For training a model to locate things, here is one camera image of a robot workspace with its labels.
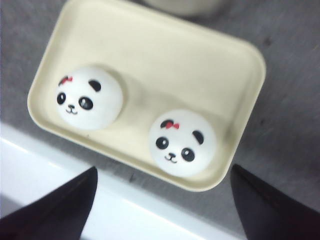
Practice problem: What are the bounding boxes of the panda bun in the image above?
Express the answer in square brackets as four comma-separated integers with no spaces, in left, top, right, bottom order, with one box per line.
[148,109,217,178]
[56,65,124,130]

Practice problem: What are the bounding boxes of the panda bun front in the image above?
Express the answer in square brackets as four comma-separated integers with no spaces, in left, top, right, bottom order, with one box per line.
[148,109,217,178]

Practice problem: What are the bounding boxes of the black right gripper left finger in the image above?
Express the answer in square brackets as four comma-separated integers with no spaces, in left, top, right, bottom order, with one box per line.
[0,167,98,240]

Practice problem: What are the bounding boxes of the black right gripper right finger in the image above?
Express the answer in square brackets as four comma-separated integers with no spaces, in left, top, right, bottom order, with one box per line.
[230,164,320,240]

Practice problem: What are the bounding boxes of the stainless steel steamer pot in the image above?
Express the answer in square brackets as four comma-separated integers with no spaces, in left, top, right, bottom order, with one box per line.
[142,0,226,17]

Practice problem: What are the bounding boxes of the cream rectangular tray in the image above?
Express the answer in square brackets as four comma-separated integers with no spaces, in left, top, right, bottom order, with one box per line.
[27,0,267,192]

